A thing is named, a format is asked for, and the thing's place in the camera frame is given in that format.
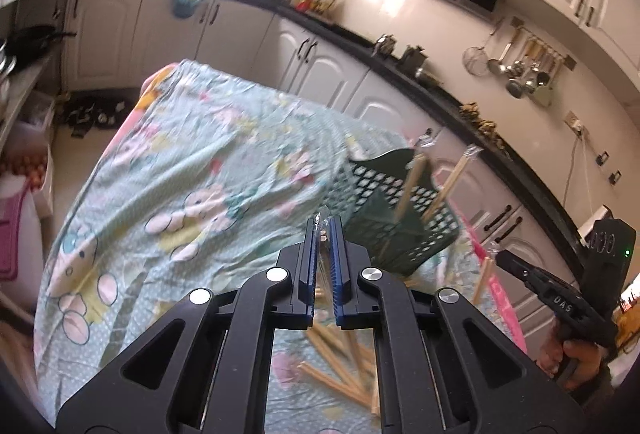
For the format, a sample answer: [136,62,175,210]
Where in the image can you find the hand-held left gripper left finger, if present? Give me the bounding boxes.
[55,217,321,434]

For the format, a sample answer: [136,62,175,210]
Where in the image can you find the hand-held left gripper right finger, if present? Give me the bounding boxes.
[327,217,586,434]

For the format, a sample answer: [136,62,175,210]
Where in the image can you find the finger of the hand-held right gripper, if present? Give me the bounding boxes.
[495,249,543,287]

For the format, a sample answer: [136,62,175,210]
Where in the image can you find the dark green plastic utensil basket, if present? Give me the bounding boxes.
[330,149,462,276]

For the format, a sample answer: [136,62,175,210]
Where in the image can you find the person's right forearm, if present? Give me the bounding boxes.
[567,361,628,415]

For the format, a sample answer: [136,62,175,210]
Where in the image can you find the row of hanging kitchen utensils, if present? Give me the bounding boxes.
[487,17,577,109]

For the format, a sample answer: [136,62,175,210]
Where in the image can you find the person's right hand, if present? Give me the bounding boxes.
[537,321,608,392]

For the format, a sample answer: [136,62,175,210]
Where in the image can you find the black kitchen countertop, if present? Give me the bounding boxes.
[77,0,598,265]

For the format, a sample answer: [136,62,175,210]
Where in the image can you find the dried ginger roots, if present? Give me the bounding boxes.
[459,101,507,146]

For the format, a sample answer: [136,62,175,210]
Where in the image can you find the cartoon printed teal cloth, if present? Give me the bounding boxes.
[37,59,526,434]

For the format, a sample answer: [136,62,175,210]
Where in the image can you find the white lower kitchen cabinets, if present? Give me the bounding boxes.
[62,0,601,357]

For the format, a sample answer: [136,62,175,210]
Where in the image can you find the dark metal pot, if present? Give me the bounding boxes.
[400,44,429,73]

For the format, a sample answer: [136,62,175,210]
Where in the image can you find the steel kettle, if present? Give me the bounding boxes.
[374,33,397,59]

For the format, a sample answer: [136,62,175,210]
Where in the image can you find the dark clutter pile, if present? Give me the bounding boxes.
[66,93,137,131]

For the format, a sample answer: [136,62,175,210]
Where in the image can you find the blue hanging plastic basket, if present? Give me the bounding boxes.
[172,0,207,20]

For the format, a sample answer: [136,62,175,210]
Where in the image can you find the pink plastic board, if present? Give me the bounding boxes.
[0,187,32,284]

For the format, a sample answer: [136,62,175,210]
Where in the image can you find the black frying pan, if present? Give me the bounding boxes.
[4,24,77,59]

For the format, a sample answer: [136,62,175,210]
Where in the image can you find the white power cable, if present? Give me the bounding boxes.
[564,133,592,221]

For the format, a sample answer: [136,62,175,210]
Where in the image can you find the wall power socket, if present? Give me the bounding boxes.
[564,111,589,136]

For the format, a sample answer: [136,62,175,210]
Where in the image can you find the wire mesh skimmer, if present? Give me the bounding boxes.
[462,22,503,76]

